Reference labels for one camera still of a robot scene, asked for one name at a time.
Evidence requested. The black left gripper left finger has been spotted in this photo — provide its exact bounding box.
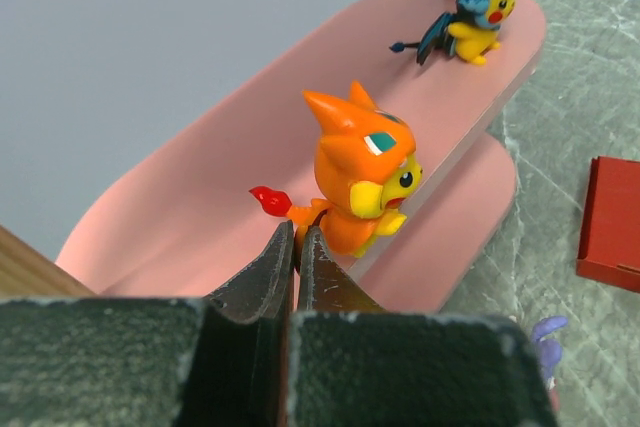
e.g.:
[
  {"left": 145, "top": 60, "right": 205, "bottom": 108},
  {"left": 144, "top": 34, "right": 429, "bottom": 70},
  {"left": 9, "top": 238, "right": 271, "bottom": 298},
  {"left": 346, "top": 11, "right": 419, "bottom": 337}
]
[{"left": 1, "top": 223, "right": 293, "bottom": 426}]

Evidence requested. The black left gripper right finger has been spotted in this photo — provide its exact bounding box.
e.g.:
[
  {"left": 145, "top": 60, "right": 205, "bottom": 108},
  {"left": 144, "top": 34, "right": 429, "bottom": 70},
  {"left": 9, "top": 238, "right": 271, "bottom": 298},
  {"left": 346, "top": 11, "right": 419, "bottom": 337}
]
[{"left": 287, "top": 228, "right": 557, "bottom": 426}]

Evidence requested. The orange pikachu figure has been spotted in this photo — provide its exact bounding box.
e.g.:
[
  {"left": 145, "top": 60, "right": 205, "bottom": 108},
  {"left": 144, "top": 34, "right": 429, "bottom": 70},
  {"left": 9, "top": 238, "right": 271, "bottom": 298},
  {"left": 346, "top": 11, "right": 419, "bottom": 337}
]
[{"left": 250, "top": 81, "right": 423, "bottom": 258}]

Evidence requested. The black winged pikachu figure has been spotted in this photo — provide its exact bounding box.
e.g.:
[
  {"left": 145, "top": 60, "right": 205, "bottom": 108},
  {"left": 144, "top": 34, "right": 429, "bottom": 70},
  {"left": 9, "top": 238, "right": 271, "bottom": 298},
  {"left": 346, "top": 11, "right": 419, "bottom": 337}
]
[{"left": 390, "top": 0, "right": 516, "bottom": 65}]

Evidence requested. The pink three-tier wooden shelf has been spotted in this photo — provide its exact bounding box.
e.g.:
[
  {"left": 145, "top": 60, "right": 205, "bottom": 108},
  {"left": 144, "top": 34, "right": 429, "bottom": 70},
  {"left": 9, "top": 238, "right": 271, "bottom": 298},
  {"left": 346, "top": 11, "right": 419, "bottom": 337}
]
[{"left": 0, "top": 0, "right": 547, "bottom": 313}]

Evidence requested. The lying purple bunny pink base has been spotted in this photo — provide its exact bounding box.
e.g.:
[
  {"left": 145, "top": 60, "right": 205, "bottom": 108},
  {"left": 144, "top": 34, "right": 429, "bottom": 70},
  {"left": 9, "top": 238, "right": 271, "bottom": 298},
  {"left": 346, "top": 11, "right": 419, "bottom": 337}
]
[{"left": 531, "top": 315, "right": 569, "bottom": 391}]

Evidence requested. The red flat box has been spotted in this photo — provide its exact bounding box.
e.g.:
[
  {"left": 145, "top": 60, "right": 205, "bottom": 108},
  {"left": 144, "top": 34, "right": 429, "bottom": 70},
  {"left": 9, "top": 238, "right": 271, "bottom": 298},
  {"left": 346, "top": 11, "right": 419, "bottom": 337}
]
[{"left": 576, "top": 156, "right": 640, "bottom": 292}]

